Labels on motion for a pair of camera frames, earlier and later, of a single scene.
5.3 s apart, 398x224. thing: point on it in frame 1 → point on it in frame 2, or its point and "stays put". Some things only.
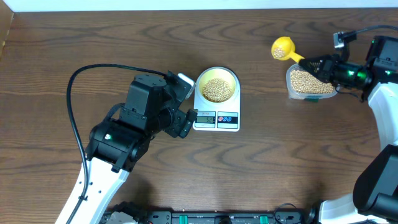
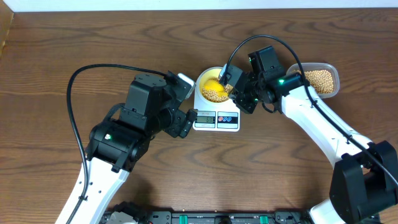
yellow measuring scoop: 283,48 → 216,86
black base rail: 226,216 stays put
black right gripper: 328,63 → 245,106
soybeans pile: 303,81 stays put
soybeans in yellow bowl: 216,90 stays put
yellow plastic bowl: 217,84 stays put
